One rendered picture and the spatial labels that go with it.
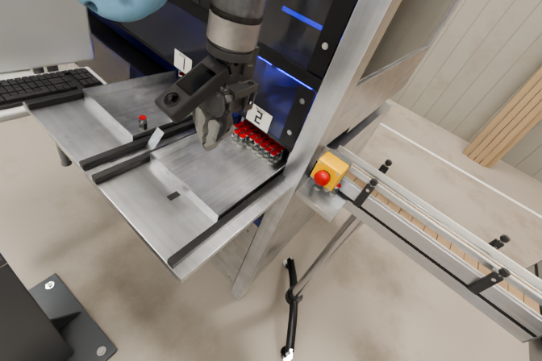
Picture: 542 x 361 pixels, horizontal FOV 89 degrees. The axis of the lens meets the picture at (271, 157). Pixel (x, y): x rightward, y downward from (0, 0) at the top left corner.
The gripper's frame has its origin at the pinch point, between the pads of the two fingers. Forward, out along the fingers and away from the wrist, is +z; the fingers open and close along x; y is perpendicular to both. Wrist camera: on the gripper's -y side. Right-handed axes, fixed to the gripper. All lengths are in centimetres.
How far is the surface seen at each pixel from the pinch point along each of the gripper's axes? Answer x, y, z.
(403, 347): -92, 73, 109
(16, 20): 89, 0, 12
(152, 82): 54, 25, 21
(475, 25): -15, 377, -7
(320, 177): -17.9, 24.0, 9.0
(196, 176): 8.6, 7.8, 21.4
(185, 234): -3.6, -5.5, 21.6
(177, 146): 19.6, 10.0, 19.7
